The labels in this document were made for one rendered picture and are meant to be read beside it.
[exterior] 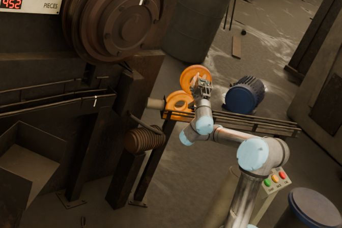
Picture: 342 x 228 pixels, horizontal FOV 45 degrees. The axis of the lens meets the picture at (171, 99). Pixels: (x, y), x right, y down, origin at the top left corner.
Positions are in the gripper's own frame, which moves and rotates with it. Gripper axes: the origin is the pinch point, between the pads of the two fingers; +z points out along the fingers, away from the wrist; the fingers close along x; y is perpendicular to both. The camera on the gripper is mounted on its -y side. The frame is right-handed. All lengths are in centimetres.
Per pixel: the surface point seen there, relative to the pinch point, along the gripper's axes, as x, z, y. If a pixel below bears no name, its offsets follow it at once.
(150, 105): 15.6, -0.6, -25.9
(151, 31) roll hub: 29.7, -0.9, 19.4
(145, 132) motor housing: 14.4, -8.8, -38.0
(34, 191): 62, -67, -15
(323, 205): -95, -29, -45
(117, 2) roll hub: 48, -8, 33
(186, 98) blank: -1.5, 2.9, -18.3
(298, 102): -171, 139, -114
